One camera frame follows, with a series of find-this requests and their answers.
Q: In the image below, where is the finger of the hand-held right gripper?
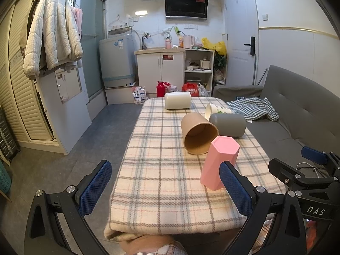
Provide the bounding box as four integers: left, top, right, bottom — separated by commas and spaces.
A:
301, 146, 340, 178
268, 159, 340, 190

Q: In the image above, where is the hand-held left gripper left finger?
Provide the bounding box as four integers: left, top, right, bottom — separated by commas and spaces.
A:
24, 160, 112, 255

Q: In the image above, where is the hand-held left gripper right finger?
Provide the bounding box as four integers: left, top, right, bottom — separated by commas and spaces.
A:
219, 161, 307, 255

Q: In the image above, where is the pink hexagonal cup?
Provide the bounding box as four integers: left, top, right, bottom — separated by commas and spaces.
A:
200, 135, 240, 191

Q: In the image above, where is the grey plastic cup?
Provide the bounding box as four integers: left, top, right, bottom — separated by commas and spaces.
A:
209, 113, 246, 138

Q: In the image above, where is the brown paper cup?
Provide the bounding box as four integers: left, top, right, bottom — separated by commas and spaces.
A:
181, 112, 219, 155

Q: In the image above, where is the white paper cup green print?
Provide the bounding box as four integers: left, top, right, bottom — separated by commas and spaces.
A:
205, 103, 234, 121

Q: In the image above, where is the white plastic cup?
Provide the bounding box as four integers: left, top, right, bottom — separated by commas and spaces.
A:
164, 91, 192, 110

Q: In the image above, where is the grey sofa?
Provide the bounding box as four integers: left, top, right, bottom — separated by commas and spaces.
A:
213, 65, 340, 177

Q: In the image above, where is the plaid blanket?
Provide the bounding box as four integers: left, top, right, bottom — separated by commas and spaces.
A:
104, 97, 289, 242

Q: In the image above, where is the blue checked cloth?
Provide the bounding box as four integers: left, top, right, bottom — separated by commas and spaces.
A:
226, 97, 280, 122

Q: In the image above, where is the white board panel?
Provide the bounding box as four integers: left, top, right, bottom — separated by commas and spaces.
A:
38, 66, 92, 155

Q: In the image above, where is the green basket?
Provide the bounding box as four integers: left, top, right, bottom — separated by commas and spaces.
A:
0, 159, 13, 200

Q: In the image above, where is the black plastic crate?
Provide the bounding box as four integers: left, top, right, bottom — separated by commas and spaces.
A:
0, 108, 21, 163

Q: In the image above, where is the white detergent pack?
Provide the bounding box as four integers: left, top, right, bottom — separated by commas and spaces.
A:
131, 86, 148, 104

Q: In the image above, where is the white plastic bag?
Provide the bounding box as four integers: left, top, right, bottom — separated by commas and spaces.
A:
198, 83, 211, 98

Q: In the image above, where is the red shopping bag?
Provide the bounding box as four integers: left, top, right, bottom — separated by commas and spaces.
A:
182, 82, 200, 98

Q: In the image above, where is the red thermos jug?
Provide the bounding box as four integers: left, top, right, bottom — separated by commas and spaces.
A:
156, 81, 171, 98

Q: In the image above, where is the louvered wardrobe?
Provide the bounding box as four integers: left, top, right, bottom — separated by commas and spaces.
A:
0, 0, 62, 145

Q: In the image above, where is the white open shelf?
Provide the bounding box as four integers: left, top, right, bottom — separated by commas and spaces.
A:
184, 49, 214, 98

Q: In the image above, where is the green potted plant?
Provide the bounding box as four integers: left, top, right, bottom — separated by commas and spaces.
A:
214, 50, 227, 71

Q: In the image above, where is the washing machine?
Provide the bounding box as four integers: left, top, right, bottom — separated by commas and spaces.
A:
99, 34, 137, 88

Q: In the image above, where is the white sink cabinet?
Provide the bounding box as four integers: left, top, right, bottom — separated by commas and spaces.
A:
134, 48, 185, 99

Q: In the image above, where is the yellow plastic bag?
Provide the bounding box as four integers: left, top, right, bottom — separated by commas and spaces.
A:
201, 37, 227, 55

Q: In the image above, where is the frosted glass sliding door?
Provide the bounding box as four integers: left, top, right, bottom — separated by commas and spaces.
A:
79, 0, 107, 103

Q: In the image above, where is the white door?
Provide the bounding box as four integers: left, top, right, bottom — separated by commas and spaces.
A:
224, 0, 260, 86

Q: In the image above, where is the white quilted jacket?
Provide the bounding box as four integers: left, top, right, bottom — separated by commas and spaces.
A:
23, 0, 84, 79

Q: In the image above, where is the pink hanging garment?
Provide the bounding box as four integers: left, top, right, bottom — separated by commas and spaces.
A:
71, 7, 83, 37

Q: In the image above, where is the black range hood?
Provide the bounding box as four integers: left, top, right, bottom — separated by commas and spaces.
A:
163, 0, 210, 20

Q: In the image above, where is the white cable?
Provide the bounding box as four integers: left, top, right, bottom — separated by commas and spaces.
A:
296, 161, 326, 178

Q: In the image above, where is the mop handle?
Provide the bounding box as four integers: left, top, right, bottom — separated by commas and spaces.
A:
252, 54, 268, 86

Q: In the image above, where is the black door lock handle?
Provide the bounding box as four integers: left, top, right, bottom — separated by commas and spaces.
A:
244, 36, 256, 56

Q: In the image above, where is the wire clothes hanger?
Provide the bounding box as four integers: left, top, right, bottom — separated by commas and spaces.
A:
108, 14, 132, 31

